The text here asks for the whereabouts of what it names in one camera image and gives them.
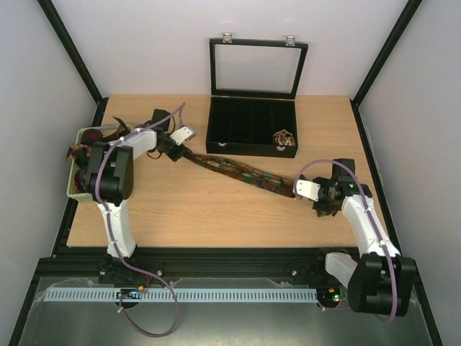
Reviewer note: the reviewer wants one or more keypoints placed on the rolled patterned tie in box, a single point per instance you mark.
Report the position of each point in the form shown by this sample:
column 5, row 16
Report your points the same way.
column 284, row 138

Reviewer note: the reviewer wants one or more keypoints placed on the green perforated plastic basket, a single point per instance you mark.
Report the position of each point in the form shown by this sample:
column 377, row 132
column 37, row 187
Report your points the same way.
column 94, row 169

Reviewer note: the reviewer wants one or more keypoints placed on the light blue cable duct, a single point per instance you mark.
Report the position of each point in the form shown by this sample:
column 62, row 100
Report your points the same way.
column 183, row 295

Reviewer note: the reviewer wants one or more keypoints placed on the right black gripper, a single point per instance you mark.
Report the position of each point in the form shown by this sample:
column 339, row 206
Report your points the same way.
column 322, row 206

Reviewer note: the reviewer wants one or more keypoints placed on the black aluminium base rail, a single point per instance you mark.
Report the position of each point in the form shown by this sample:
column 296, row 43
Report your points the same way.
column 297, row 266

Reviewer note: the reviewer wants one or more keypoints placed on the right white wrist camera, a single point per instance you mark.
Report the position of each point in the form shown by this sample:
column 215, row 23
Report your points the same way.
column 306, row 189

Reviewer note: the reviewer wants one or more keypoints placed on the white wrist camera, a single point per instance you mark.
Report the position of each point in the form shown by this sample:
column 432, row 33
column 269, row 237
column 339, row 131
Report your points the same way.
column 184, row 133
column 306, row 189

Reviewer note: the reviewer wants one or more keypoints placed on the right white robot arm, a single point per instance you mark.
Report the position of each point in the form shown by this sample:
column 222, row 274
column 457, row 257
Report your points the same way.
column 381, row 281

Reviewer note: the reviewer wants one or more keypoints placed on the brown teal patterned tie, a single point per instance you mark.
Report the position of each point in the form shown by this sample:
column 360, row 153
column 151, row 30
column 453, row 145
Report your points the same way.
column 242, row 172

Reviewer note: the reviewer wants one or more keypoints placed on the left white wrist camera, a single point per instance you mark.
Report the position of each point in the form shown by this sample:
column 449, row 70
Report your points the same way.
column 184, row 133

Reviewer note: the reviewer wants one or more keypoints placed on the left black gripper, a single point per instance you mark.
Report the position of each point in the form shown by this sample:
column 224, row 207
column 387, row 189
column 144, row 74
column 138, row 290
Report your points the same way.
column 175, row 156

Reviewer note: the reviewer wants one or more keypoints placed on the black compartment storage box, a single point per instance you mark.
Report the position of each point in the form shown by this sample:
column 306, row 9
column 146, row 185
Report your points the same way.
column 253, row 86

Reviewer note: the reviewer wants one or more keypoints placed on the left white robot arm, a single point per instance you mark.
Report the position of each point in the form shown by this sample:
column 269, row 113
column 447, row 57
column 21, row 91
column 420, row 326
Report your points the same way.
column 116, row 217

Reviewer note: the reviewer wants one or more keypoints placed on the pile of ties in basket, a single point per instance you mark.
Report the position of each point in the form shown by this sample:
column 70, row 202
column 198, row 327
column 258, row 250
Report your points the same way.
column 79, row 153

